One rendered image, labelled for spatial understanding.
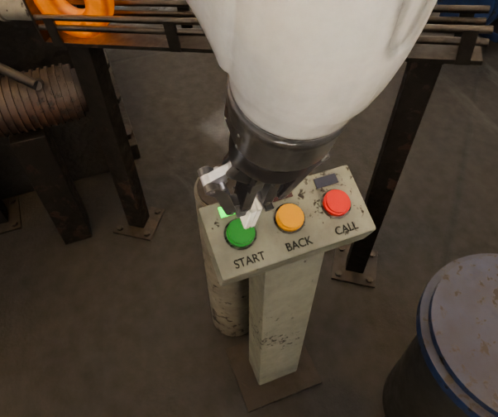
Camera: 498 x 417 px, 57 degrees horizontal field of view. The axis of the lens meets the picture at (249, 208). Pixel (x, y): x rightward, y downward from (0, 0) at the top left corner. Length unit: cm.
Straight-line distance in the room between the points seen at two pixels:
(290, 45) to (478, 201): 144
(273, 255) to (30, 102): 67
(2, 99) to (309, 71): 93
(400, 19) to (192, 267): 115
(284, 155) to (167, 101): 154
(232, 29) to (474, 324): 69
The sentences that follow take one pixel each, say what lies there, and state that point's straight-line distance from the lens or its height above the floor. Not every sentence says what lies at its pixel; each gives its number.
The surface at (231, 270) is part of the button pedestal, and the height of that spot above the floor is 58.
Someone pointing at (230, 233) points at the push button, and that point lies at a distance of 63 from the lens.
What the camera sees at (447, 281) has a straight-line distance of 86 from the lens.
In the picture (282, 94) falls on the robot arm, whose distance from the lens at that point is 25.
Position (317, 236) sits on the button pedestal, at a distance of 66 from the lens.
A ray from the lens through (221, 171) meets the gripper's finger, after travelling 41.
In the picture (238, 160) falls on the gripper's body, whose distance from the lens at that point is 37.
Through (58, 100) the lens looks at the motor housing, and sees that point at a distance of 110.
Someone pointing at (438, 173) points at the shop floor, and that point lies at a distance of 166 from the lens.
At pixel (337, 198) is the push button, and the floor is 61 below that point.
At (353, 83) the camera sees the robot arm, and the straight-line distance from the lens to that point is 24.
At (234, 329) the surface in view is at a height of 5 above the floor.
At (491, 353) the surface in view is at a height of 43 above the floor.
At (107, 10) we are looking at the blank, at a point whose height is 69.
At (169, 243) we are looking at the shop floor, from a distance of 138.
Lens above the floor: 112
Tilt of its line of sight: 51 degrees down
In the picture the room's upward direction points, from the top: straight up
